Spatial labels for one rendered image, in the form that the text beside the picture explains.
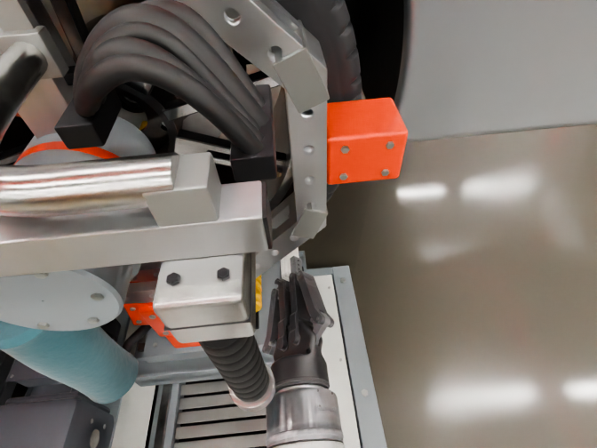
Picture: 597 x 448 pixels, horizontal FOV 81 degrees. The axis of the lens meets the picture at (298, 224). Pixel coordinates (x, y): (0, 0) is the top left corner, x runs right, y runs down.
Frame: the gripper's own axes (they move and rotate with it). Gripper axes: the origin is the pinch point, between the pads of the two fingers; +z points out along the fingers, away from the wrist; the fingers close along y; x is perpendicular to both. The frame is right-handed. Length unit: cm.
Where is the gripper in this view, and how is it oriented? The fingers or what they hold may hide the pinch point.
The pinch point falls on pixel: (290, 260)
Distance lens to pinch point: 58.0
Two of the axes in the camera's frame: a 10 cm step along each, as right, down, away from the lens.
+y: 6.6, -5.3, -5.3
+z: -0.8, -7.6, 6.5
